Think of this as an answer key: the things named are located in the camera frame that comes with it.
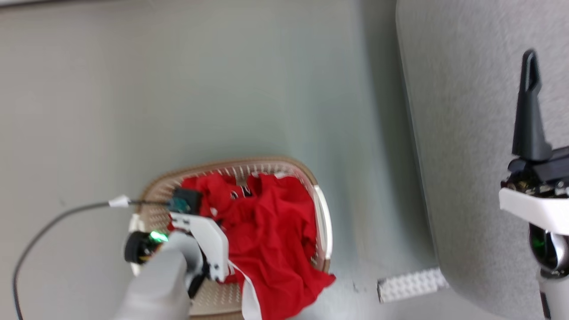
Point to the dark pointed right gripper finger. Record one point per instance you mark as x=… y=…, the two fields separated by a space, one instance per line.
x=530 y=129

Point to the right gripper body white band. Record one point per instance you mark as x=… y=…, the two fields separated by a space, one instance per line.
x=540 y=202

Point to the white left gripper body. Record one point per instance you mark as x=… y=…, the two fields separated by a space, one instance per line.
x=213 y=244

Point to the red garment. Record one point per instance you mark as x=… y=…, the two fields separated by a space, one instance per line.
x=271 y=240

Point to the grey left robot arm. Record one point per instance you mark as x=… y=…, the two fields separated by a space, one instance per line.
x=155 y=284

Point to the beige perforated laundry basket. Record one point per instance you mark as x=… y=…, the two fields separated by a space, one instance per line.
x=222 y=163

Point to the white fabric strip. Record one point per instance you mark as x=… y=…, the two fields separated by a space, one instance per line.
x=250 y=298

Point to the white studded block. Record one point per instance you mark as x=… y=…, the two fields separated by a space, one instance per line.
x=411 y=284

